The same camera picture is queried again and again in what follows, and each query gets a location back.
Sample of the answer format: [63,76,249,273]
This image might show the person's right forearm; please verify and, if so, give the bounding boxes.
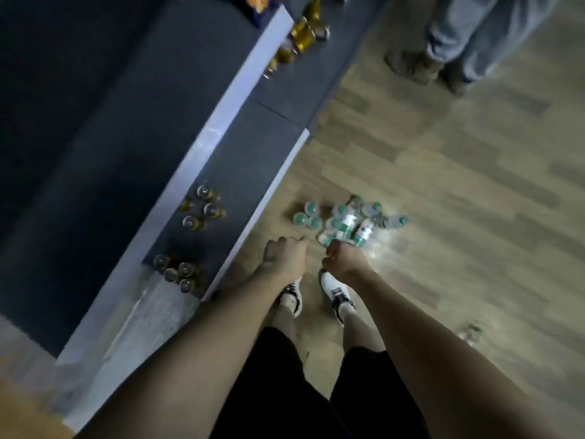
[352,269,563,439]

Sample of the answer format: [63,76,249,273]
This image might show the group of small gold cans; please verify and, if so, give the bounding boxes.
[153,185,227,294]

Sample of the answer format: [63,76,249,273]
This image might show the person's left forearm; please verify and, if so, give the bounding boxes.
[77,269,298,439]

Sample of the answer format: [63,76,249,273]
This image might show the water bottles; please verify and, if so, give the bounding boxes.
[292,195,410,250]

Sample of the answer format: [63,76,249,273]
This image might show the person's left hand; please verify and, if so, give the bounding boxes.
[263,236,310,284]

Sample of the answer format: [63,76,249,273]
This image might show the person's right leg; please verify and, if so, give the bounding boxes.
[342,310,386,355]

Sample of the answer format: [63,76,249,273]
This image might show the person's white left shoe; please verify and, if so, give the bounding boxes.
[278,278,304,319]

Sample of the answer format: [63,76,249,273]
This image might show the person's leg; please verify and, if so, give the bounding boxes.
[269,305,303,362]
[342,310,386,355]

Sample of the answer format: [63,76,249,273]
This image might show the person's left leg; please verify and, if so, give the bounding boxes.
[269,305,303,362]

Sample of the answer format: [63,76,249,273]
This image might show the dark grey metal shelf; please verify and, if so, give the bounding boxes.
[0,0,394,362]

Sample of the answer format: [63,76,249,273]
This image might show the white black floor shoe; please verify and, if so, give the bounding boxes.
[438,63,472,96]

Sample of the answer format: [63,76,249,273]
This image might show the person's right hand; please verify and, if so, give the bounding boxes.
[322,238,374,284]

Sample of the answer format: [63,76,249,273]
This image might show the person's black shorts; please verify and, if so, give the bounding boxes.
[210,326,430,439]

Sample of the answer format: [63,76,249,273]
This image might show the pile of blue orange snack packets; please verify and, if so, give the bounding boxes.
[246,0,283,14]

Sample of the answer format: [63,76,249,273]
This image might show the lone water bottle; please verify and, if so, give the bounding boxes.
[458,322,484,347]

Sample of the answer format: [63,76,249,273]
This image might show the scattered gold drink cans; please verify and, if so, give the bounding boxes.
[263,0,350,79]

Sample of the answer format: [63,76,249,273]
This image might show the beige floor shoe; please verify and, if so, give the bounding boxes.
[385,49,445,85]

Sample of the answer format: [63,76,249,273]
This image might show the person's white right shoe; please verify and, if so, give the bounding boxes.
[318,268,356,327]

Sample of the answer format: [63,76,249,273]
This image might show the person's white shoe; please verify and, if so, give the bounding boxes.
[318,268,356,327]
[278,278,304,319]

